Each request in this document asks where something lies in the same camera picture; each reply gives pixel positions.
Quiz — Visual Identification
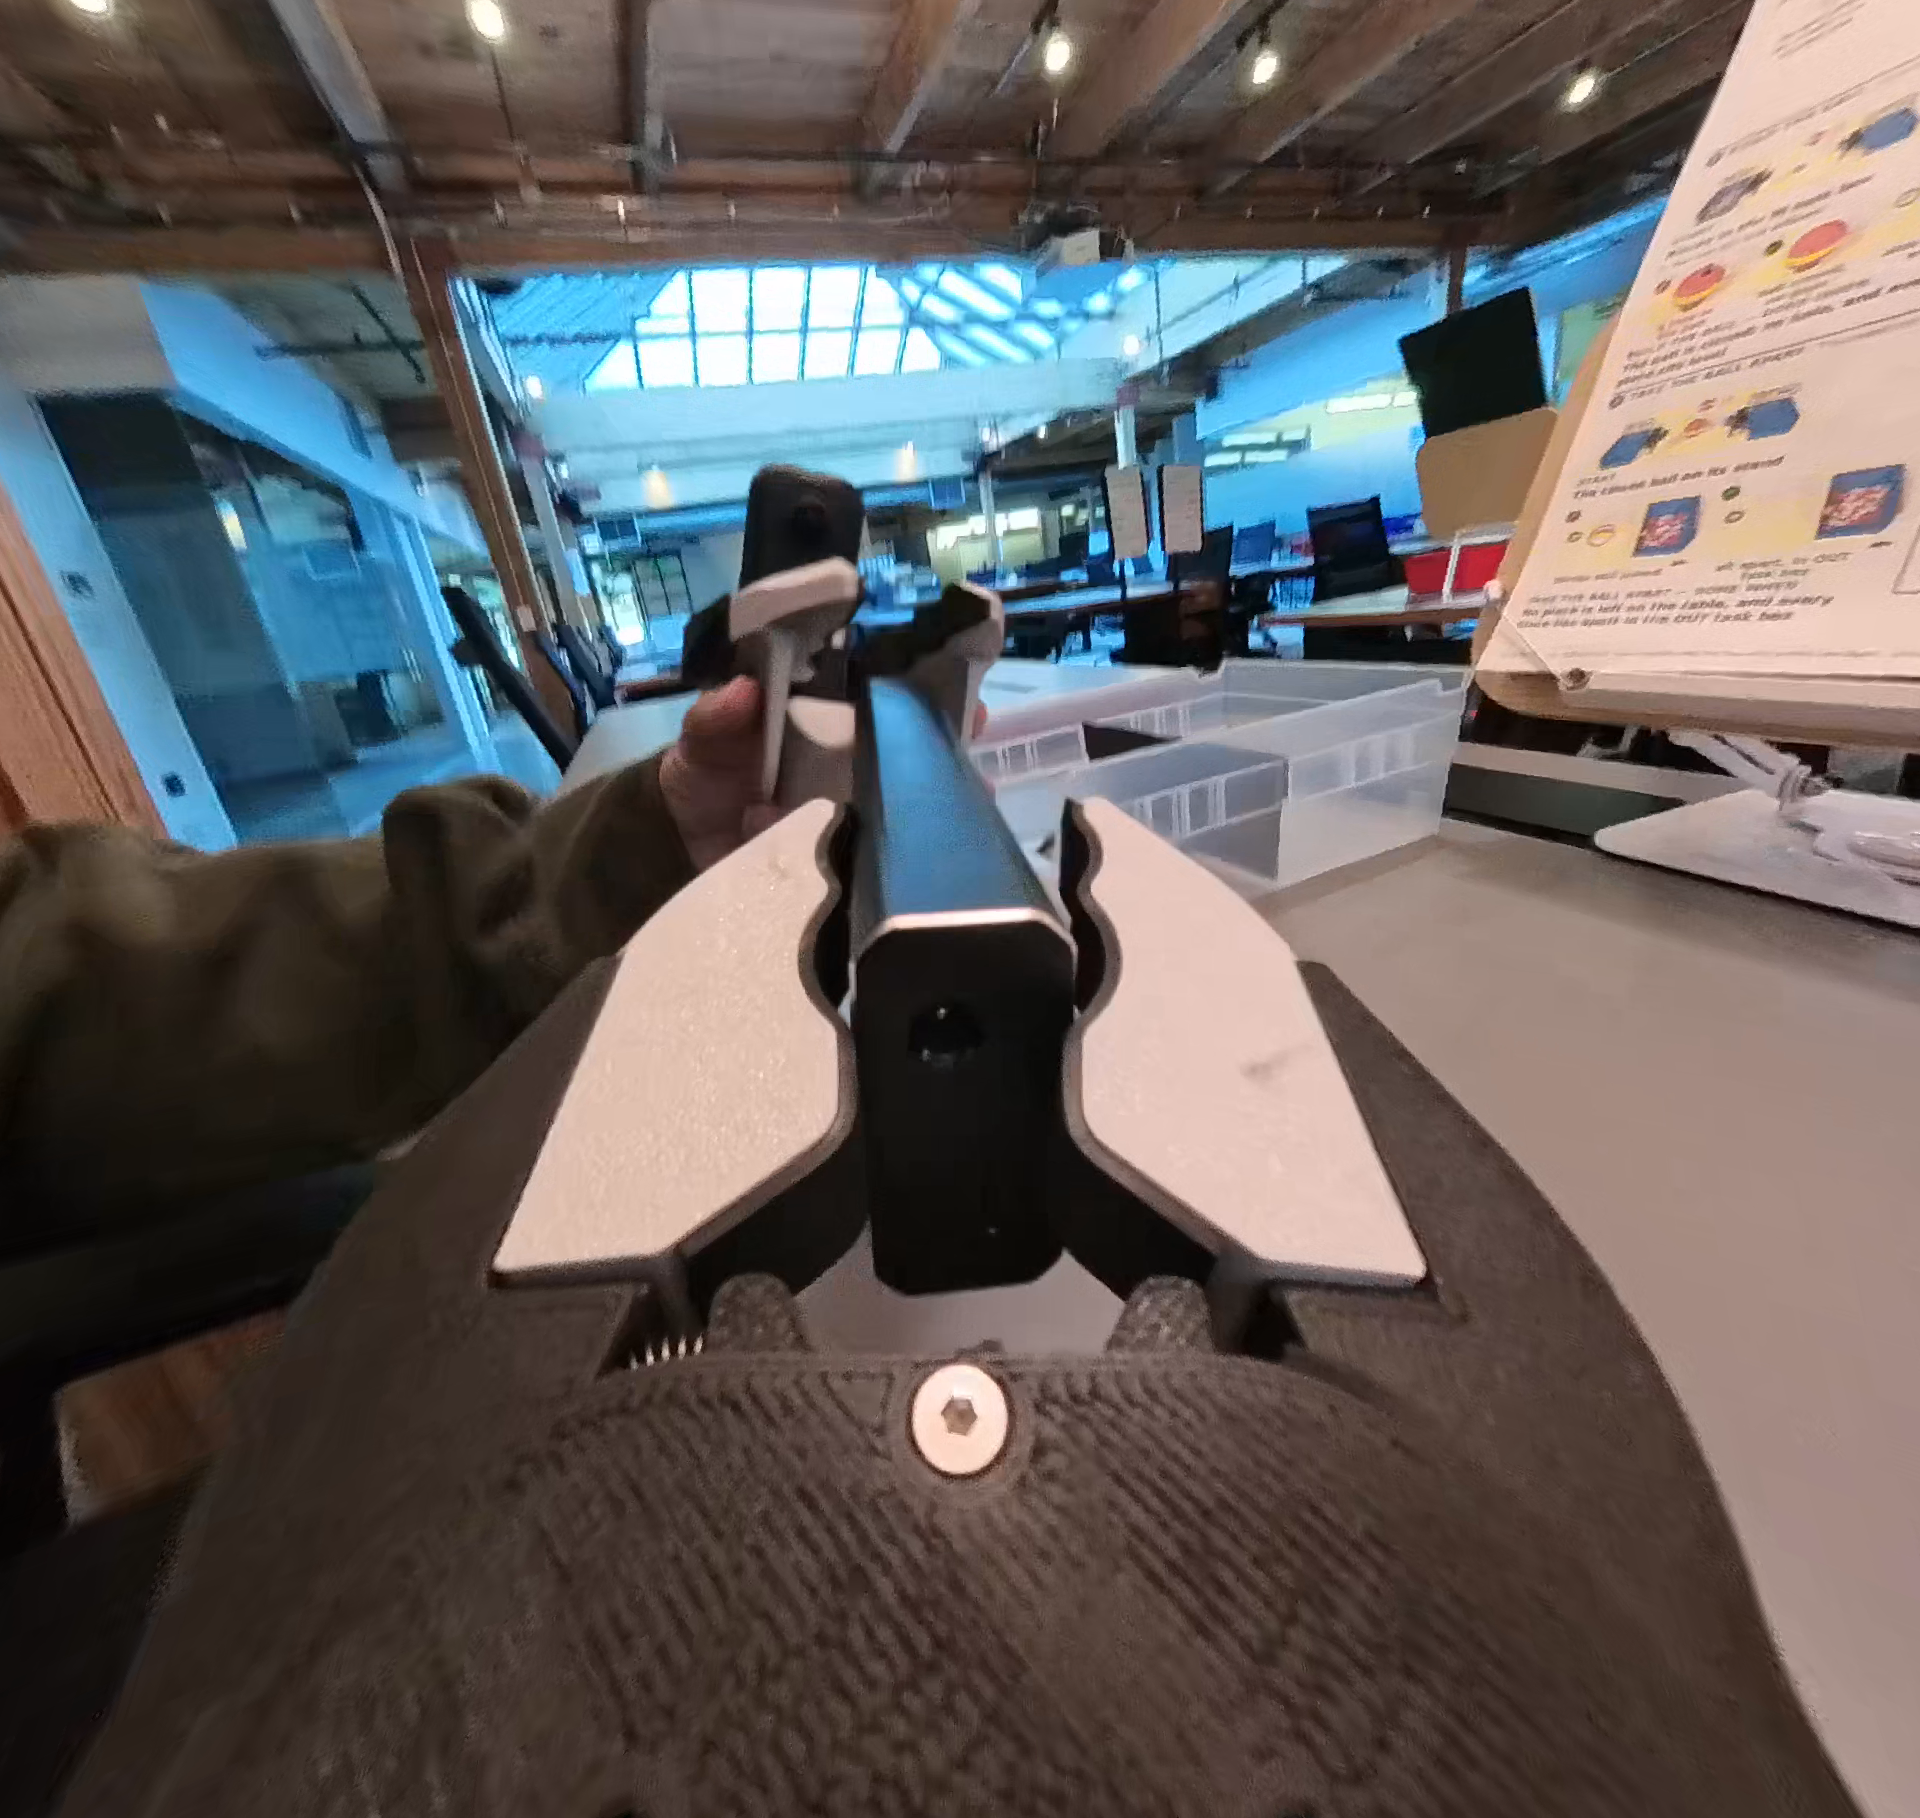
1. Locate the person's left hand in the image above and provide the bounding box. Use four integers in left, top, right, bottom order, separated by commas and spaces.
659, 678, 787, 871

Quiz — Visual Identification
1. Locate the clear plastic bin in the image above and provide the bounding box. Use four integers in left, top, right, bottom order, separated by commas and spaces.
968, 655, 1474, 889

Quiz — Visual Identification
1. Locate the black office chair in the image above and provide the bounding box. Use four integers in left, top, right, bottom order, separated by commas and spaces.
1307, 493, 1396, 603

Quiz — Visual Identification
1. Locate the wooden post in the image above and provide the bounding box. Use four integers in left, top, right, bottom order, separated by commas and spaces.
397, 235, 586, 739

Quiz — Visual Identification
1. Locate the red bin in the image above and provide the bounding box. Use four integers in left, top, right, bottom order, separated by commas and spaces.
1401, 527, 1514, 596

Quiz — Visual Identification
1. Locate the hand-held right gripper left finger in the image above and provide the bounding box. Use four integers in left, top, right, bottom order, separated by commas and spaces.
489, 798, 873, 1332

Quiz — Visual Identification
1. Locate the black angled stand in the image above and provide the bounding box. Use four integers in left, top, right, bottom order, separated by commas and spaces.
439, 581, 579, 773

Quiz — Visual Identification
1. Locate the black monitor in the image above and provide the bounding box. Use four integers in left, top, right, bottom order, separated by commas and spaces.
1396, 286, 1549, 439

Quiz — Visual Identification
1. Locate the tan board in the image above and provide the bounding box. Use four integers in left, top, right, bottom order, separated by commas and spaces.
1414, 408, 1562, 603

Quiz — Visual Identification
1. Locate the wooden edged table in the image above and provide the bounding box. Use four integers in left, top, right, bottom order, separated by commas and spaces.
1260, 580, 1502, 633

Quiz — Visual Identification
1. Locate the person's left forearm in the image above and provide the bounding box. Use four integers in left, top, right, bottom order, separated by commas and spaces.
0, 759, 708, 1249

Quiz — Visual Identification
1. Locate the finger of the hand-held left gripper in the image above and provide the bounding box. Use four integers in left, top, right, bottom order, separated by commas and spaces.
900, 580, 1006, 739
726, 558, 865, 806

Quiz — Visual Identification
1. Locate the grey desk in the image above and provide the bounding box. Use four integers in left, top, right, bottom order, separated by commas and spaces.
959, 736, 1920, 1818

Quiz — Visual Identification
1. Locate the grey topped table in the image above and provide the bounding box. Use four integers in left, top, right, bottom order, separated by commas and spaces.
562, 671, 752, 801

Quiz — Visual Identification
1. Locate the printed instruction sheet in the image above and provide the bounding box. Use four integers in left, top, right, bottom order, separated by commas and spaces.
1507, 0, 1920, 688

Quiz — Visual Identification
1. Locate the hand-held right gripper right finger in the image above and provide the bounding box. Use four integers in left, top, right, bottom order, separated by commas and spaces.
1058, 795, 1428, 1350

